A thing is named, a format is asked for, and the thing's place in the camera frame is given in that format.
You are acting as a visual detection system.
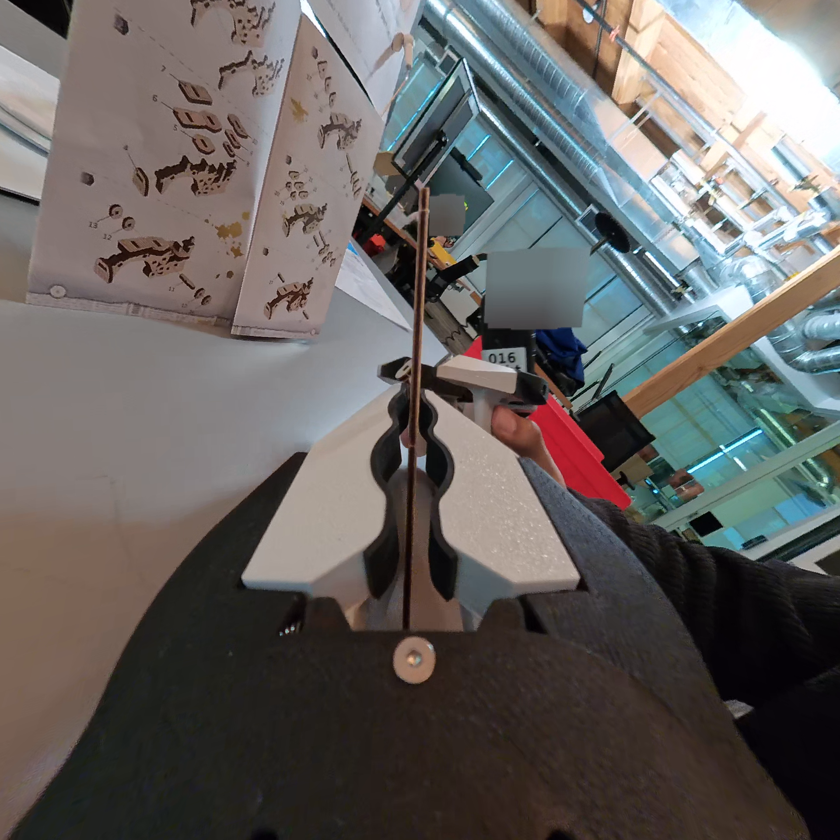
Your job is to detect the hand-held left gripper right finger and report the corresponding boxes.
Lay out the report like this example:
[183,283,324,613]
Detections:
[427,392,582,632]

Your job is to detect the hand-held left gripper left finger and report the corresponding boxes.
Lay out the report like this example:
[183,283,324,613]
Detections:
[241,384,404,632]

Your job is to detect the laser-cut plywood sheet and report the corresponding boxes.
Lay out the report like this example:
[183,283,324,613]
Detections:
[403,186,432,632]

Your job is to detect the grey desk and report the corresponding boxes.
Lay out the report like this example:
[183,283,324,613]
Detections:
[0,20,473,821]

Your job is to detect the person's right hand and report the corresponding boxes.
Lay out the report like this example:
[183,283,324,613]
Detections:
[491,407,567,488]

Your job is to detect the blue cloth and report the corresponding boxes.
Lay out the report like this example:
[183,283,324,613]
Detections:
[535,327,588,389]

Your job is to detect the red plastic bin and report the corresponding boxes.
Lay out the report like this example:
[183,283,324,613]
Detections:
[465,336,632,511]

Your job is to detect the white printed paper sheet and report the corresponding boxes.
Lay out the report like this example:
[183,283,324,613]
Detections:
[333,240,414,331]

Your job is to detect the wooden workbench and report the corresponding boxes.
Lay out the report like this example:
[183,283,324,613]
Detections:
[360,197,483,306]

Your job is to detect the black round disc fixture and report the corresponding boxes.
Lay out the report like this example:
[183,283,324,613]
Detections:
[592,210,632,256]

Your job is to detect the black monitor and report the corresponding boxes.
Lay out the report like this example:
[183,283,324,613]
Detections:
[391,58,497,224]

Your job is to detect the slanted wooden beam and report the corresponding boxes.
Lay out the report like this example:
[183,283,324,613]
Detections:
[622,246,840,419]

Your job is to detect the silver ventilation ducts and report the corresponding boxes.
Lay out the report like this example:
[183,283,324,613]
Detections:
[420,0,840,395]

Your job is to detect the folded instruction booklet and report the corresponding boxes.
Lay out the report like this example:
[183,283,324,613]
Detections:
[25,0,387,340]

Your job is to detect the wooden ceiling joists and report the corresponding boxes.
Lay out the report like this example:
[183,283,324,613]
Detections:
[525,0,840,217]

